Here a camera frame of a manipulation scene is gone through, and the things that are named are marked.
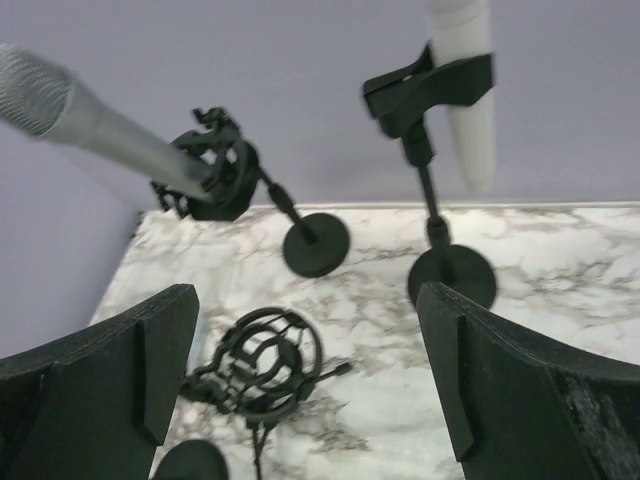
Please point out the black tripod shock-mount stand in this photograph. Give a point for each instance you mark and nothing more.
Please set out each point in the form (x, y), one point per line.
(263, 368)

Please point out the silver microphone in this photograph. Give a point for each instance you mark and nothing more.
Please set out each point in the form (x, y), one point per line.
(48, 102)

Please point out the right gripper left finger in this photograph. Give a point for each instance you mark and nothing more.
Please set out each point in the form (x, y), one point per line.
(96, 404)

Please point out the black round-base clip stand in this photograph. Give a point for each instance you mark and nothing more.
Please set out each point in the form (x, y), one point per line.
(398, 101)

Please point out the black round-base shock-mount stand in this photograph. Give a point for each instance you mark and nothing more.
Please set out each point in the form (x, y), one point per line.
(314, 246)

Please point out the white microphone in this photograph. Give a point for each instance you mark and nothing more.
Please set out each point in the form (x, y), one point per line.
(461, 49)

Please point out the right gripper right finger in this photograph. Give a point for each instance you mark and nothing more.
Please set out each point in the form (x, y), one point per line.
(521, 405)

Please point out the black round-base holder stand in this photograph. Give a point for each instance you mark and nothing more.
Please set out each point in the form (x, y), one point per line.
(193, 460)

